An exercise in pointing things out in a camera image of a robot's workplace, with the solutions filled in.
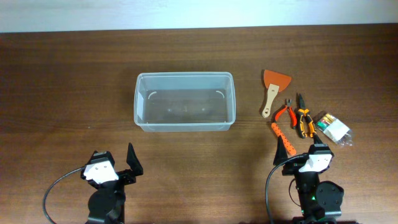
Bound orange black long-nose pliers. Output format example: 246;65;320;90
296;94;317;139

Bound white camera box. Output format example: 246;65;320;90
83;159;119;184
298;154;332;172

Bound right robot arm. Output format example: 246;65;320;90
274;137;344;223

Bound left black cable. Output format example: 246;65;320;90
42;166;86;224

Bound right black cable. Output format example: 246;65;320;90
265;154;308;224

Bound clear bag of batteries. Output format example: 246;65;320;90
313;111;354;146

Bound left white camera box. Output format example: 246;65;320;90
83;159;119;184

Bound orange scraper wooden handle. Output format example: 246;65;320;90
262;70;292;118

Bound right white camera box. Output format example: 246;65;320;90
298;154;332;172

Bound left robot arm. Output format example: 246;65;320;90
81;143;144;224

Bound black cable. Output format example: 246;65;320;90
42;166;86;224
265;154;308;224

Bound clear plastic container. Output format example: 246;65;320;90
134;72;236;132

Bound orange bit holder strip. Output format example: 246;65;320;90
271;122;297;156

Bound small red-handled cutters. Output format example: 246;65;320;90
273;99;297;129

